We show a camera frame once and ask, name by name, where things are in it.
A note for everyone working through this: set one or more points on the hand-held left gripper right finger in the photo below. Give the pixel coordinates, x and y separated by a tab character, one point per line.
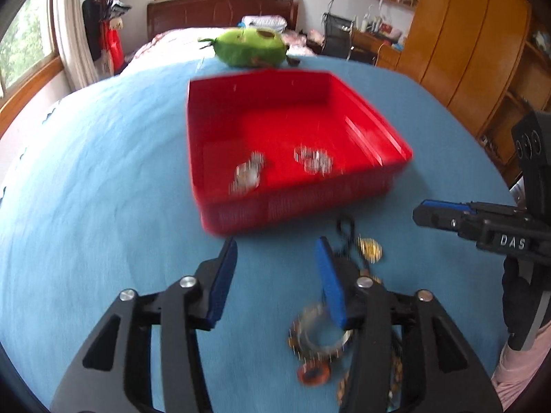
331	286

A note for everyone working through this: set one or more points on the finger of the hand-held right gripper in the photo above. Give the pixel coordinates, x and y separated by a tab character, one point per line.
447	204
434	219

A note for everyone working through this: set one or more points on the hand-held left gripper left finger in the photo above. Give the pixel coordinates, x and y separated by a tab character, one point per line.
223	286

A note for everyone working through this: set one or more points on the silver bangle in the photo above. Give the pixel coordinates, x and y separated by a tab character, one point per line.
308	331

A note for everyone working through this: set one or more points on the red plastic tray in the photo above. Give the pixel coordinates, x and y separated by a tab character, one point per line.
267	112

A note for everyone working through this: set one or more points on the person's right hand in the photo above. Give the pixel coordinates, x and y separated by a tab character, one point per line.
516	301

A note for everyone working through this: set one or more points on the wooden open bookshelf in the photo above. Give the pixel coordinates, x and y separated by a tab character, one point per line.
516	94

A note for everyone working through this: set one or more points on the wooden wardrobe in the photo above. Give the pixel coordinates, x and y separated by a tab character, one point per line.
465	30

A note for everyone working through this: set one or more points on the wooden desk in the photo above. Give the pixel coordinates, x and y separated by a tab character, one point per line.
379	51

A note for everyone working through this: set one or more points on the red box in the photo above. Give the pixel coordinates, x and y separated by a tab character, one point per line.
389	31

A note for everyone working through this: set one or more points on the black office chair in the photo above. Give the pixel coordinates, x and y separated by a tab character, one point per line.
338	34

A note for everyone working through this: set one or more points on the pink plush toy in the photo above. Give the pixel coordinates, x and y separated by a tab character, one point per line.
316	38

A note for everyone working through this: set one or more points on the green avocado plush toy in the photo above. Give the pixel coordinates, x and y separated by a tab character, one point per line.
249	47

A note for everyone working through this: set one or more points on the floral bed sheet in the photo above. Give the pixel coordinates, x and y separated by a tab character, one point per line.
172	41

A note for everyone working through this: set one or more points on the folded patterned towel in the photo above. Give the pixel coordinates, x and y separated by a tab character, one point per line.
262	23

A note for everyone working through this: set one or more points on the red bag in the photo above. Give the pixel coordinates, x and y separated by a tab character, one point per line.
112	47

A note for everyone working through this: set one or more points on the dark wooden headboard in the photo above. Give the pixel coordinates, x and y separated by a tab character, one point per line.
193	13

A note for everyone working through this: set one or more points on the black hanging garment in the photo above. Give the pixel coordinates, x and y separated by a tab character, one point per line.
91	26

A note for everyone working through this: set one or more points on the striped side window curtain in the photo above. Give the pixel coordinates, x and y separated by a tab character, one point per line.
75	30

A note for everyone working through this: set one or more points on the large wooden frame window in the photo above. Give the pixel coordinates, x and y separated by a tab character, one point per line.
26	43

